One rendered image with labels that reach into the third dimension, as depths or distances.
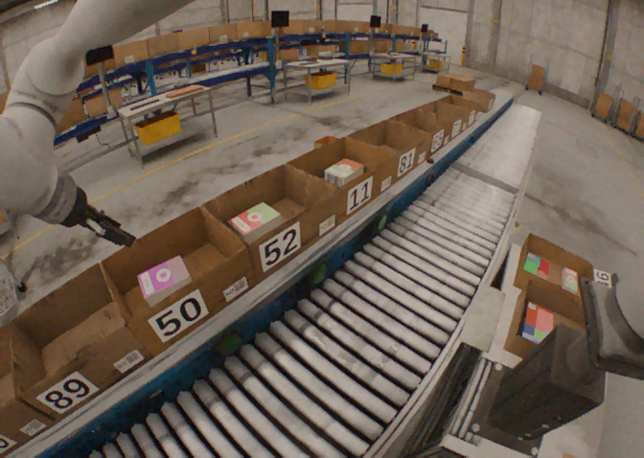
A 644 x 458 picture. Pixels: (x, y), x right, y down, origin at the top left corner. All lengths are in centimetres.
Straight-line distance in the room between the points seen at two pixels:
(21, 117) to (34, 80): 5
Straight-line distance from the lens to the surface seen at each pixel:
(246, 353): 96
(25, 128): 45
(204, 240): 110
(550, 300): 128
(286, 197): 126
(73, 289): 103
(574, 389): 74
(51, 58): 46
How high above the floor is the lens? 159
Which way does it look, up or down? 38 degrees down
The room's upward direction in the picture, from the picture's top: straight up
